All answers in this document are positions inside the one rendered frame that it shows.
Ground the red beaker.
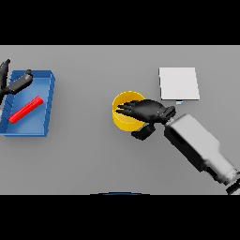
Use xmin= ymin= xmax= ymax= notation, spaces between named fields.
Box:
xmin=8 ymin=95 xmax=44 ymax=125

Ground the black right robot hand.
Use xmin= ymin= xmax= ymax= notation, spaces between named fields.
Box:
xmin=115 ymin=98 xmax=177 ymax=142

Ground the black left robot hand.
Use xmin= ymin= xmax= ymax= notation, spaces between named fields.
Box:
xmin=0 ymin=58 xmax=34 ymax=106

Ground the blue plastic tray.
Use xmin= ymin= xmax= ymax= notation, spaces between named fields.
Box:
xmin=0 ymin=69 xmax=56 ymax=138

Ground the pale square measuring scale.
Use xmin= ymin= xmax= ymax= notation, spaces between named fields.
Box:
xmin=157 ymin=67 xmax=201 ymax=106

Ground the yellow bowl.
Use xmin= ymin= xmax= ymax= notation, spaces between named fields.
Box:
xmin=112 ymin=90 xmax=147 ymax=132

